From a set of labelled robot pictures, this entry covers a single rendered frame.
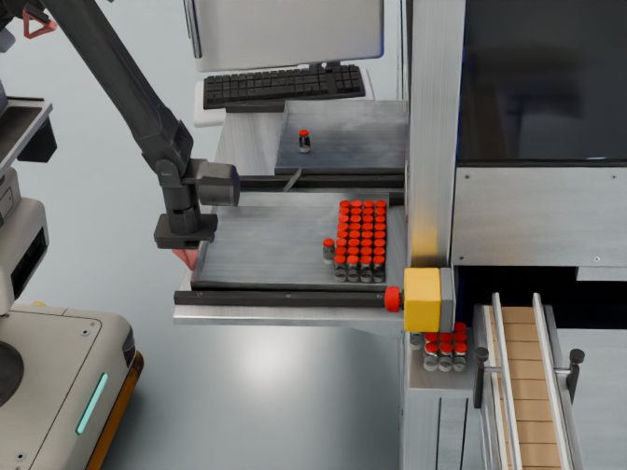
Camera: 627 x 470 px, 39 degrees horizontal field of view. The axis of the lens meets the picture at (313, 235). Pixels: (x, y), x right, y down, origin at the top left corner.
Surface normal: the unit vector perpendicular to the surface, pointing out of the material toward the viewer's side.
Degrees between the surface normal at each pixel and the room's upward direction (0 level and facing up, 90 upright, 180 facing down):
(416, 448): 90
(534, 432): 0
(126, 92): 94
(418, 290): 0
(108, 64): 94
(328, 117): 0
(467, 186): 90
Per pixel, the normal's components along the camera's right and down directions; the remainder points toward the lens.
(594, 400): -0.07, 0.64
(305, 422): -0.05, -0.77
